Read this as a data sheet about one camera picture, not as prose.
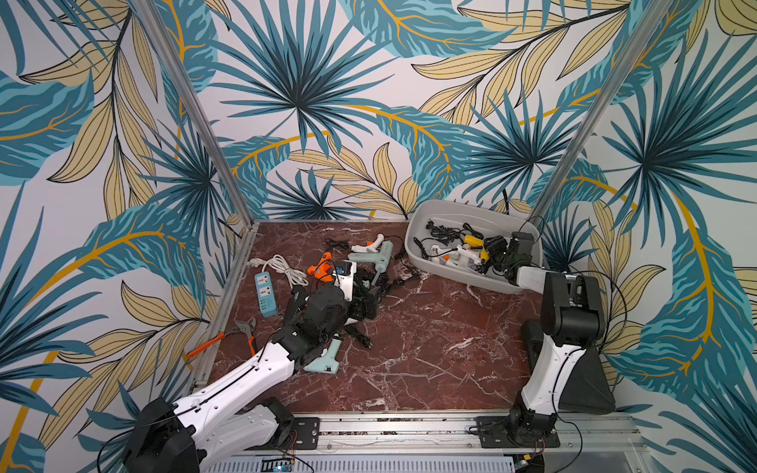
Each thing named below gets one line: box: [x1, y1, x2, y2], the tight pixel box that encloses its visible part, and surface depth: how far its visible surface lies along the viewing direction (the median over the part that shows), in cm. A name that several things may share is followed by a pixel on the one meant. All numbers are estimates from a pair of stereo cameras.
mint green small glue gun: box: [303, 337, 343, 375], surface depth 85 cm
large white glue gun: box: [456, 244, 482, 270], surface depth 106 cm
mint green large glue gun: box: [347, 240, 394, 286], surface depth 105 cm
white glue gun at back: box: [350, 233, 385, 254], surface depth 112 cm
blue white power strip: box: [254, 270, 279, 319], surface depth 97 cm
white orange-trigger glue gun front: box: [439, 249, 461, 268], surface depth 107 cm
